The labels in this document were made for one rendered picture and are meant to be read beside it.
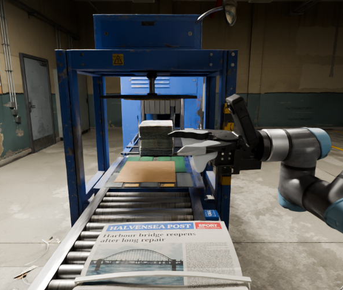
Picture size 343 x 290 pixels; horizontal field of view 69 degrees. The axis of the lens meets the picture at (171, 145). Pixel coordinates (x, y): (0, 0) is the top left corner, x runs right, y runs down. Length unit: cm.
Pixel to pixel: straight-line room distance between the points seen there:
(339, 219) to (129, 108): 340
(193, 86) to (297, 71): 654
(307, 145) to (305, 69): 937
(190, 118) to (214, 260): 328
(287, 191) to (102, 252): 42
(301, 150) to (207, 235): 27
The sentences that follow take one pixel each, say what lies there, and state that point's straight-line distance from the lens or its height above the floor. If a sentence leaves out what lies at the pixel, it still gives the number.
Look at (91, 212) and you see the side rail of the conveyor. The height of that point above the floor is 80.
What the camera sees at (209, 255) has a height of 103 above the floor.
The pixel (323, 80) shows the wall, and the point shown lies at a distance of 1027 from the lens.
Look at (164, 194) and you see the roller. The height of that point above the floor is 79.
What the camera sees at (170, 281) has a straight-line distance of 47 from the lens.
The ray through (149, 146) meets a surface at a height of 88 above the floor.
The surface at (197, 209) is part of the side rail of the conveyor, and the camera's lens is 120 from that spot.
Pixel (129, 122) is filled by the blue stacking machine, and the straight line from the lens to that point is 375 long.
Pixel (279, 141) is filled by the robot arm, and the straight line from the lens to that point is 58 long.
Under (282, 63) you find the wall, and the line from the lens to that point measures 964.
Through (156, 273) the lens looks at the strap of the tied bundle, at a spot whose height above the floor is 104.
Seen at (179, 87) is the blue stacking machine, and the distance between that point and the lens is 367.
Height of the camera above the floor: 133
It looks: 12 degrees down
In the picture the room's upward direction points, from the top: straight up
